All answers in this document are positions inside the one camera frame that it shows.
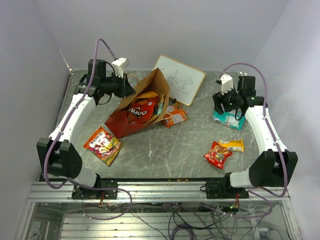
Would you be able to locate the small red snack bag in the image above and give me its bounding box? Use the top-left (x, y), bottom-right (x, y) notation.
top-left (203, 141), bottom-right (233, 170)

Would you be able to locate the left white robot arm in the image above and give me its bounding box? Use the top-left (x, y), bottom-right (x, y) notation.
top-left (36, 57), bottom-right (136, 199)

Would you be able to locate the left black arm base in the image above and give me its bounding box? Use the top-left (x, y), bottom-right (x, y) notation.
top-left (71, 180), bottom-right (118, 200)

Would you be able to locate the red brown paper bag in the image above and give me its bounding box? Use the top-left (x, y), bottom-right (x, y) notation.
top-left (105, 68), bottom-right (170, 138)

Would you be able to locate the colourful candy bag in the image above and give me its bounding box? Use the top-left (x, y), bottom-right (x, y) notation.
top-left (83, 126), bottom-right (124, 167)

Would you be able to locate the orange white snack pack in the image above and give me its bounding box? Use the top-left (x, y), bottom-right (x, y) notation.
top-left (162, 102), bottom-right (189, 128)

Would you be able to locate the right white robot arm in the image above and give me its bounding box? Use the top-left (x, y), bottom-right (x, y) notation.
top-left (212, 74), bottom-right (298, 198)

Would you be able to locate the brown gold snack bag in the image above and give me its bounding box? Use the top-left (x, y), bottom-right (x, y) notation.
top-left (153, 92), bottom-right (165, 116)

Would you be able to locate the aluminium frame rail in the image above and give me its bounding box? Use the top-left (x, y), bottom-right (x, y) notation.
top-left (26, 180), bottom-right (291, 204)

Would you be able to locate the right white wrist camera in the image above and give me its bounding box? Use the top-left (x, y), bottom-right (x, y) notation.
top-left (216, 73), bottom-right (234, 95)

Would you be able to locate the orange Kettle chips bag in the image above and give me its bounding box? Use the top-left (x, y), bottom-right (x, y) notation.
top-left (135, 91), bottom-right (159, 100)

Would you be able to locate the teal snack pouch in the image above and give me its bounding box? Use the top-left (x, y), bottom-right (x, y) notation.
top-left (213, 110), bottom-right (246, 130)

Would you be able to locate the yellow snack bar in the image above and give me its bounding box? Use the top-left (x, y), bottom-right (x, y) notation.
top-left (218, 139), bottom-right (245, 152)

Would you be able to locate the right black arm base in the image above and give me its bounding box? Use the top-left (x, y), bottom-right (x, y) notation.
top-left (200, 173), bottom-right (249, 199)

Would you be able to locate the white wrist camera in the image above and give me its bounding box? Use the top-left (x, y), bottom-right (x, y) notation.
top-left (111, 57), bottom-right (130, 78)
top-left (216, 73), bottom-right (234, 95)

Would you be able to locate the small whiteboard with writing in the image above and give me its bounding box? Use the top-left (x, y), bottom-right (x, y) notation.
top-left (154, 55), bottom-right (206, 106)

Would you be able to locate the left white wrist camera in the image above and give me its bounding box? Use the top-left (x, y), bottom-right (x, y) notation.
top-left (111, 57), bottom-right (130, 78)

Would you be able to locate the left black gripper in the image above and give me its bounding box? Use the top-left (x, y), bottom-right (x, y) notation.
top-left (101, 71), bottom-right (137, 99)

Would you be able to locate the red Doritos chips bag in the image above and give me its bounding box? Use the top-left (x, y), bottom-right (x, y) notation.
top-left (126, 97), bottom-right (159, 124)

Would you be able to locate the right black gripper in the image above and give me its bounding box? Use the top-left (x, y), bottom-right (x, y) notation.
top-left (212, 84), bottom-right (242, 115)

